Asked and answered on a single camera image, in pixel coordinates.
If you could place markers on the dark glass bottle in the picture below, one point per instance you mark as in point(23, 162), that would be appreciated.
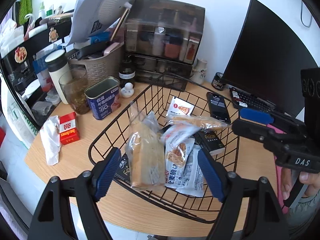
point(126, 73)

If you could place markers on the black jar gold label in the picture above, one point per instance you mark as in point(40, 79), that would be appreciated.
point(217, 81)

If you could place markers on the black gold snack box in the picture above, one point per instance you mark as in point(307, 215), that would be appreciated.
point(210, 142)

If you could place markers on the blue luncheon meat tin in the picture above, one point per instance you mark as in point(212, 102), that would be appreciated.
point(103, 97)

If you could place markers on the black shelf rack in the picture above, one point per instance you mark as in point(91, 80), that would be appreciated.
point(17, 66)

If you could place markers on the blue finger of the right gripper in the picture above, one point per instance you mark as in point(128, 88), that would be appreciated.
point(263, 134)
point(281, 123)

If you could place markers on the black mechanical keyboard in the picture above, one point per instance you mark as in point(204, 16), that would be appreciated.
point(244, 100)

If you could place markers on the crumpled white tissue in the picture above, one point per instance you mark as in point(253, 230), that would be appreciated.
point(50, 138)

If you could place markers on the glass of tea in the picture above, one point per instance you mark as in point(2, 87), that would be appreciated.
point(73, 85)

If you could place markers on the black wire basket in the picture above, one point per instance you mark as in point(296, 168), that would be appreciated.
point(161, 134)

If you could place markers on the red cigarette pack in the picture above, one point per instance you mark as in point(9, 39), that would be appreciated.
point(68, 130)

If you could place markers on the white biscuit snack packet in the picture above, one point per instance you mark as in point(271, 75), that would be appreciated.
point(182, 170)

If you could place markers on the long wafer snack packet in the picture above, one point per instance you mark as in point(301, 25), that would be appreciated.
point(204, 122)

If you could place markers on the white ceramic figurine vase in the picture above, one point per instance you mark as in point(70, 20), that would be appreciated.
point(199, 71)

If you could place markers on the person's right hand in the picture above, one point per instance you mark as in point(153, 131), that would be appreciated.
point(310, 179)

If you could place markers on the black smartphone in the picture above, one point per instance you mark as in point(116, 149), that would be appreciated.
point(217, 107)

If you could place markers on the dark acrylic drawer organizer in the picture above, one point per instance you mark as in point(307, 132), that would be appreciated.
point(162, 38)

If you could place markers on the small white duck figurine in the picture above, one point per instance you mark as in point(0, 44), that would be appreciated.
point(127, 91)

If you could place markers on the pizza print sachet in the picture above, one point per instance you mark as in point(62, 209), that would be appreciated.
point(180, 107)

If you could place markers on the bread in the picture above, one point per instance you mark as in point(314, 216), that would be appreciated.
point(144, 150)

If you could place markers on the white round fan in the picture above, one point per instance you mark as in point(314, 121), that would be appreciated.
point(110, 10)

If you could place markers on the green plush toy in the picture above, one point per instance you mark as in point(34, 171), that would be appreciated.
point(25, 8)

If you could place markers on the beige woven plastic basket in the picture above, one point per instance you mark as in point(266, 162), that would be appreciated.
point(100, 66)

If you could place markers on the black computer monitor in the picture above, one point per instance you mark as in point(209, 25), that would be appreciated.
point(267, 60)

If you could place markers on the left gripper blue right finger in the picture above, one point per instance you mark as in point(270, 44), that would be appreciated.
point(264, 218)

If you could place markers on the white thermos black lid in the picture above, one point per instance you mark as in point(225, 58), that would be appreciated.
point(58, 67)

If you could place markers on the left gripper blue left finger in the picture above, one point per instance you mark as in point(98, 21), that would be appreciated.
point(53, 218)

